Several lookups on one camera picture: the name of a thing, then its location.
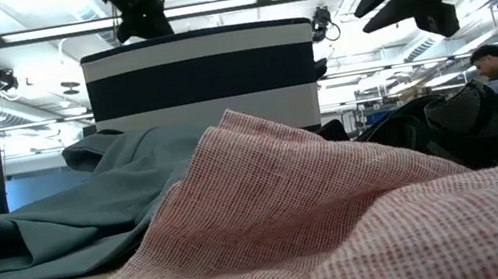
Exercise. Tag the black mounted camera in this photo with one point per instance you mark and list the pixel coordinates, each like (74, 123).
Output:
(4, 78)
(321, 21)

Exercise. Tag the black underwear printed waistband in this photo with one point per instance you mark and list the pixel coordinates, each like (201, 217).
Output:
(474, 122)

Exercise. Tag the pink button shirt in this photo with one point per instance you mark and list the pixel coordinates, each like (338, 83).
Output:
(295, 233)

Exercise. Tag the navy white striped fabric bin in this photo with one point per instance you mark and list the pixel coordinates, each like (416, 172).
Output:
(203, 76)

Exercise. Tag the person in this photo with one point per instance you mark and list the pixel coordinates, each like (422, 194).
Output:
(489, 61)

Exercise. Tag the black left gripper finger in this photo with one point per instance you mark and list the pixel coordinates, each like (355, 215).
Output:
(158, 23)
(130, 30)

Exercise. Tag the grey-teal shirt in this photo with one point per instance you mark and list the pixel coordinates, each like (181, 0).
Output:
(66, 226)

